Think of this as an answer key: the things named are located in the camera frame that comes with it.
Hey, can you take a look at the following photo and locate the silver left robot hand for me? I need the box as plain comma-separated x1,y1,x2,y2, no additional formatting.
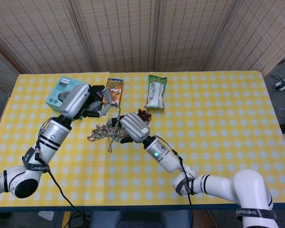
59,83,112,122

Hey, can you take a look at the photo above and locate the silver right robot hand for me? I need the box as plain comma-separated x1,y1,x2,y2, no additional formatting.
105,112,151,144

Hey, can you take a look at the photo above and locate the speckled beige braided rope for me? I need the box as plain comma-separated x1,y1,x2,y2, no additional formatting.
86,105,129,152

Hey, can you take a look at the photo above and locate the dark red grape bunch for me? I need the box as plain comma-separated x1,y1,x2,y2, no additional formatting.
137,108,152,124

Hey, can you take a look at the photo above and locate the teal Philips product box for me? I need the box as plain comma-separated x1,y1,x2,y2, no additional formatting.
45,76,91,112

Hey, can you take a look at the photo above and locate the green and silver snack bag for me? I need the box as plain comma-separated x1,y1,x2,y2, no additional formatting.
144,75,168,110

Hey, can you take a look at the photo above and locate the orange snack box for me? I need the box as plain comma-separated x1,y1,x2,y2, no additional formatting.
102,77,124,106

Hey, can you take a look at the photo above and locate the yellow white checked tablecloth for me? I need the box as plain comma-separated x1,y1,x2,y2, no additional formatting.
0,70,285,207

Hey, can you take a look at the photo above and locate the woven bamboo folding screen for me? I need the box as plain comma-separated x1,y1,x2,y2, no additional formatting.
0,0,285,95

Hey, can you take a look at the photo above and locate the crumpled white paper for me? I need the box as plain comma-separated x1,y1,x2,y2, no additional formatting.
37,210,55,220

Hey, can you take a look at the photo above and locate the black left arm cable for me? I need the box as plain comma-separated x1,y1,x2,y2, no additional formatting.
34,118,91,228

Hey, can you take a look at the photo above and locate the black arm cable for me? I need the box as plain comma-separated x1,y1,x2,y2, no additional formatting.
154,135,195,228
34,118,91,228

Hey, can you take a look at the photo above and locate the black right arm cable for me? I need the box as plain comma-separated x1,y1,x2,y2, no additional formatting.
154,135,195,228

